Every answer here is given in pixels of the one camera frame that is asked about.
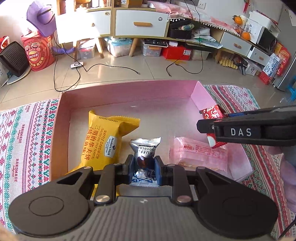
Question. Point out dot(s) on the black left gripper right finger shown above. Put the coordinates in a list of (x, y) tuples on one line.
[(222, 205)]

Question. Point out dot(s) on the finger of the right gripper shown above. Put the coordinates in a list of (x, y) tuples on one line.
[(205, 126)]

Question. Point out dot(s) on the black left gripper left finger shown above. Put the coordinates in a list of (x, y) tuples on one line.
[(62, 205)]

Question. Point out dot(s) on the red snack packet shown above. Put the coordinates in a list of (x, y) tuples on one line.
[(213, 112)]

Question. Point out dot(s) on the silver truffle chocolate packet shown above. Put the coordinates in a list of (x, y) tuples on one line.
[(144, 164)]

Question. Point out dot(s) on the purple gloved hand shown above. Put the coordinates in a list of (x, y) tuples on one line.
[(287, 172)]

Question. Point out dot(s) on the pink wafer packet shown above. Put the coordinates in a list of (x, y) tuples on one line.
[(190, 153)]

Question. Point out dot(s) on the blue plastic stool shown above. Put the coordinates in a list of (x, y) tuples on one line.
[(292, 91)]

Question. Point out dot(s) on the yellow waffle sandwich packet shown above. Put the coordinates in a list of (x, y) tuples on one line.
[(104, 138)]

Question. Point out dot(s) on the red storage box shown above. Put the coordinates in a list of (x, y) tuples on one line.
[(176, 53)]

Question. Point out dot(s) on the patterned woven table cloth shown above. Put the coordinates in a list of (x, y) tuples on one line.
[(27, 132)]

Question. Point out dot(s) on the black microwave oven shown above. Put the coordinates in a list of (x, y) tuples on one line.
[(267, 41)]

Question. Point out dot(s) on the pink cardboard box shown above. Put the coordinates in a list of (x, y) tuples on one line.
[(166, 108)]

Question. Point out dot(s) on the black electric heater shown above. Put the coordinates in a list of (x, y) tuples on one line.
[(14, 58)]

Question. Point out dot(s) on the red chips gift bag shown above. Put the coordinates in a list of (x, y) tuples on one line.
[(38, 50)]

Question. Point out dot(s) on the purple bag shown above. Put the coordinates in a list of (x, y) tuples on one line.
[(42, 17)]

